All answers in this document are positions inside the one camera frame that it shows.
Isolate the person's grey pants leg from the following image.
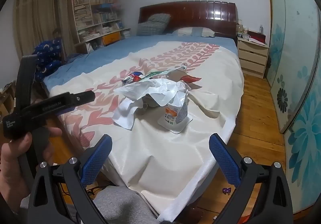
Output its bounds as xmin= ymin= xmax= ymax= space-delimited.
xmin=93 ymin=185 xmax=161 ymax=224

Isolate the blue red drink can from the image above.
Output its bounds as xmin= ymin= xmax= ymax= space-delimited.
xmin=122 ymin=71 xmax=144 ymax=85

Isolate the white pink leaf-print blanket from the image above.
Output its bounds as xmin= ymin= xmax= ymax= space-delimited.
xmin=49 ymin=41 xmax=245 ymax=223

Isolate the white bookshelf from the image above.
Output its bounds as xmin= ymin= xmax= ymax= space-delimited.
xmin=71 ymin=0 xmax=131 ymax=54

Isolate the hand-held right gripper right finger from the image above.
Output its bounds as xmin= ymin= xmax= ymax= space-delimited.
xmin=209 ymin=133 xmax=294 ymax=224

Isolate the light wooden nightstand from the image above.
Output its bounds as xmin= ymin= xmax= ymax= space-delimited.
xmin=237 ymin=37 xmax=270 ymax=79

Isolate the navy star-print cloth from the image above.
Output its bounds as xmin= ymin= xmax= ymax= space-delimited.
xmin=34 ymin=37 xmax=63 ymax=81

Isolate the white plastic bag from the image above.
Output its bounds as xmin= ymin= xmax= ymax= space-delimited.
xmin=114 ymin=77 xmax=189 ymax=108

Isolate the floral sliding door wardrobe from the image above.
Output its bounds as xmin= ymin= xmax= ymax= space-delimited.
xmin=265 ymin=0 xmax=321 ymax=216

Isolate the person's left hand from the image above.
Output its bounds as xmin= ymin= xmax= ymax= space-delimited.
xmin=0 ymin=128 xmax=63 ymax=201

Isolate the blue bedsheet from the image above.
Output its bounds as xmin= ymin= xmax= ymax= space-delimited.
xmin=41 ymin=34 xmax=238 ymax=94

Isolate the white yogurt cup orange label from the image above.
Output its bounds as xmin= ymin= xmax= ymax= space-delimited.
xmin=157 ymin=91 xmax=193 ymax=134

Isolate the orange storage box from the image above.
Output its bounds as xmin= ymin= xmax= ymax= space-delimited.
xmin=103 ymin=31 xmax=120 ymax=45

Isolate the white blue pillow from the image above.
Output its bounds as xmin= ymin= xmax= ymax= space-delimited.
xmin=172 ymin=27 xmax=215 ymax=38

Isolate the green white wrapper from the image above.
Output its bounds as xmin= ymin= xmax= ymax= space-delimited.
xmin=143 ymin=64 xmax=187 ymax=80

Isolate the dark wooden headboard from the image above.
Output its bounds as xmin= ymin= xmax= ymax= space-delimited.
xmin=139 ymin=1 xmax=237 ymax=39

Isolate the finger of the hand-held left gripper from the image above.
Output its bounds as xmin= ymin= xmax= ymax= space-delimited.
xmin=14 ymin=55 xmax=39 ymax=114
xmin=21 ymin=90 xmax=96 ymax=124

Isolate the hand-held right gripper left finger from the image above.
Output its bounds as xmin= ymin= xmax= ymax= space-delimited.
xmin=27 ymin=134 xmax=112 ymax=224

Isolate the beige curtain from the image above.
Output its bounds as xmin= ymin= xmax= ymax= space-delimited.
xmin=14 ymin=0 xmax=73 ymax=64

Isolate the red book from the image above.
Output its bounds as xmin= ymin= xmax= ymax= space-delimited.
xmin=248 ymin=30 xmax=267 ymax=44

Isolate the grey plaid pillow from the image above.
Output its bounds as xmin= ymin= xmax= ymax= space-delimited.
xmin=137 ymin=21 xmax=168 ymax=36
xmin=147 ymin=13 xmax=171 ymax=24

